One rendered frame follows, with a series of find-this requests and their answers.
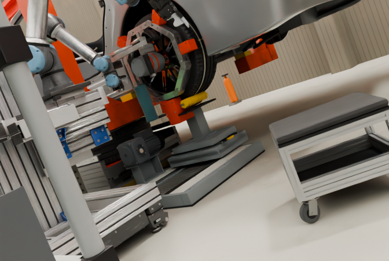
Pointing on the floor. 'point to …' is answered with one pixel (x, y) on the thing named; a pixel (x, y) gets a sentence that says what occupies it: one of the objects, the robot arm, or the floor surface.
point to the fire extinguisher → (230, 91)
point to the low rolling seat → (305, 125)
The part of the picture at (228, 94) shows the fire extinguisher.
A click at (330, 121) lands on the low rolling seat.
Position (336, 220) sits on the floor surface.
